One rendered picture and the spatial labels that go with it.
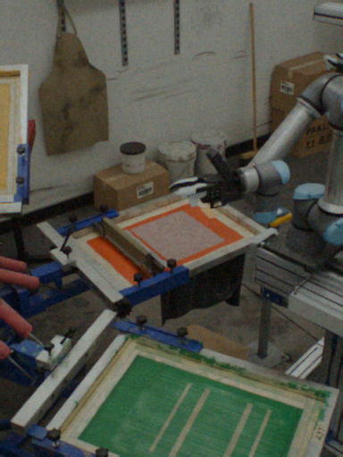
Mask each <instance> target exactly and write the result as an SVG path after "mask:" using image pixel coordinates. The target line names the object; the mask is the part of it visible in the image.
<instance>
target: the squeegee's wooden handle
mask: <svg viewBox="0 0 343 457"><path fill-rule="evenodd" d="M103 222H104V229H105V234H106V235H108V236H109V237H110V238H111V239H113V240H114V241H115V242H116V243H117V244H119V245H121V246H122V247H123V249H124V250H125V251H126V252H128V253H129V254H130V255H131V256H132V257H133V258H136V259H137V260H138V261H142V262H143V263H144V264H145V265H146V266H147V267H148V268H149V269H150V268H152V254H151V253H150V252H148V251H147V250H146V249H145V247H144V246H142V245H141V244H140V243H139V242H137V241H136V240H135V239H133V238H132V237H130V236H129V235H128V234H127V232H125V231H124V230H123V229H122V228H120V227H119V226H117V225H116V224H115V223H113V222H112V221H111V220H110V219H108V218H106V219H104V220H103Z"/></svg>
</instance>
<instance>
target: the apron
mask: <svg viewBox="0 0 343 457"><path fill-rule="evenodd" d="M62 10H64V12H66V14H67V15H68V18H69V20H70V22H71V25H72V27H73V30H74V34H72V32H63V34H62V35H61V36H60V37H59V29H60V23H61V18H62ZM76 35H78V33H77V30H76V27H75V25H74V22H73V20H72V18H71V16H70V14H69V12H68V10H67V8H66V6H65V5H62V6H60V10H59V17H58V23H57V30H56V37H55V38H57V39H56V42H55V45H54V60H53V70H52V72H51V74H49V75H48V77H47V78H46V79H45V81H44V82H43V83H41V87H40V89H39V97H40V103H41V110H42V116H43V123H44V131H45V139H46V152H47V156H49V155H53V154H62V153H66V151H69V150H71V149H73V148H76V147H89V146H92V145H94V144H95V143H97V142H104V141H109V117H108V99H107V86H106V76H105V74H104V73H103V71H100V70H98V69H97V68H96V67H95V66H93V65H92V64H91V63H90V62H89V60H88V56H87V54H86V50H85V48H84V46H83V44H81V42H80V40H79V38H78V37H77V36H76Z"/></svg>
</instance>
